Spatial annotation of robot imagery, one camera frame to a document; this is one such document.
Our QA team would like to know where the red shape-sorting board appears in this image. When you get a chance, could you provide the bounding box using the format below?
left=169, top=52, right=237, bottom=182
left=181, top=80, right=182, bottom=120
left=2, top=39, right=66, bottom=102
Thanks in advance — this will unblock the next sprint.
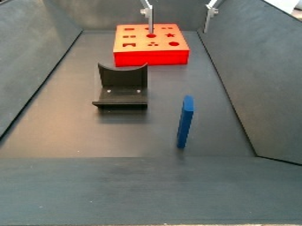
left=114, top=24, right=190, bottom=67

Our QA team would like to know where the blue square-circle peg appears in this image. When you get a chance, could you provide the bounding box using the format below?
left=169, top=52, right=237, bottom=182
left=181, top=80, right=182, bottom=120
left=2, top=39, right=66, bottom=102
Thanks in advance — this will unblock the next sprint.
left=177, top=95, right=195, bottom=148

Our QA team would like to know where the black curved holder stand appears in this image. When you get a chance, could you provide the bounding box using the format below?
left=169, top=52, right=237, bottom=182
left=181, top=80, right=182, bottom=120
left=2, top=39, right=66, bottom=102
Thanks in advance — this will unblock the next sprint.
left=92, top=64, right=147, bottom=108

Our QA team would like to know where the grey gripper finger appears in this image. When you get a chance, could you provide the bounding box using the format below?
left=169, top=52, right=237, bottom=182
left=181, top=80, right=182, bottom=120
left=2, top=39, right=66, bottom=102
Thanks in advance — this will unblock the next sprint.
left=141, top=0, right=154, bottom=33
left=203, top=0, right=218, bottom=33

